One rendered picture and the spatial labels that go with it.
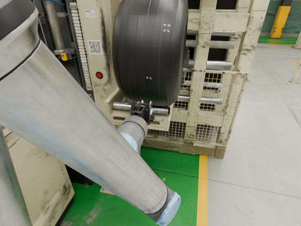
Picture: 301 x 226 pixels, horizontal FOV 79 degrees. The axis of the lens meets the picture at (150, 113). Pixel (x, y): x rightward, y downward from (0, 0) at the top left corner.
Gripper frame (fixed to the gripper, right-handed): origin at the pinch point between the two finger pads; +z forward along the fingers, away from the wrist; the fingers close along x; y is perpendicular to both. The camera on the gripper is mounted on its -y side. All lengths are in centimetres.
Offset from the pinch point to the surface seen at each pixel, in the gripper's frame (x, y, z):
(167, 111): -7.3, -9.1, 19.3
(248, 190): -81, -95, 60
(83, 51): 43, 20, 24
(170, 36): -7.8, 30.3, 4.1
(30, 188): 64, -50, -14
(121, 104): 20.0, -7.9, 19.8
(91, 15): 34, 38, 21
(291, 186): -119, -94, 72
